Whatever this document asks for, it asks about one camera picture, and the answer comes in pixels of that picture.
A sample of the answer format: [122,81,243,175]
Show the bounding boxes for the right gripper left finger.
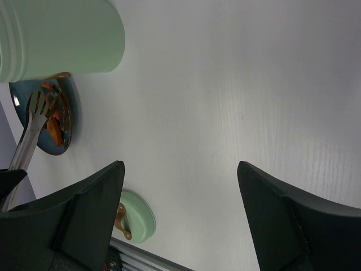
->
[1,161,125,270]

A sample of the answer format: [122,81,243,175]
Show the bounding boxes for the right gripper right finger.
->
[237,161,360,270]

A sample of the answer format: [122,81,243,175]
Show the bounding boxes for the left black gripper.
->
[0,169,27,199]

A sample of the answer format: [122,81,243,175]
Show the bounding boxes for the toy orange carrot piece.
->
[42,82,64,147]

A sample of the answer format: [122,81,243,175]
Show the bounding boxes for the metal tongs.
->
[1,88,58,212]

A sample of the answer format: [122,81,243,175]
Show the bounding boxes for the green cylindrical lunch container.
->
[1,1,125,82]

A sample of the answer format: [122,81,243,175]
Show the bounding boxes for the green round lid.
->
[114,190,156,243]

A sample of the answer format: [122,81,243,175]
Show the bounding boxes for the dark teal plate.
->
[9,78,78,156]

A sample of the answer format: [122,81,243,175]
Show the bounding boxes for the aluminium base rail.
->
[108,237,191,270]

